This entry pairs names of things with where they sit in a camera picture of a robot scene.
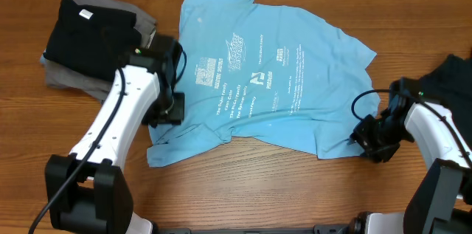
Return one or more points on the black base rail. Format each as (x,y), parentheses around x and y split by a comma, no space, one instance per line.
(317,229)

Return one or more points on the dark navy garment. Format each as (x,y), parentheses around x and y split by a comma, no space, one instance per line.
(450,82)

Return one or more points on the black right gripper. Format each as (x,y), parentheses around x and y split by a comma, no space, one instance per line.
(367,139)

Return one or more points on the folded black garment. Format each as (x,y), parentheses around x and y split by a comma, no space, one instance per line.
(89,39)

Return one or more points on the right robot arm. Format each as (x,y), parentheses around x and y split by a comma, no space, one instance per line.
(415,117)

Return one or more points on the folded grey garment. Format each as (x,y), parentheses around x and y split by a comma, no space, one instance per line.
(59,77)

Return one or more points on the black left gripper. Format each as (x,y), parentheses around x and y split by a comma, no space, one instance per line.
(175,118)

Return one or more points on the light blue printed t-shirt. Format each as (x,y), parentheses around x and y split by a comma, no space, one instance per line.
(278,74)

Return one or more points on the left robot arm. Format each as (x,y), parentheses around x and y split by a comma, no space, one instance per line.
(87,191)

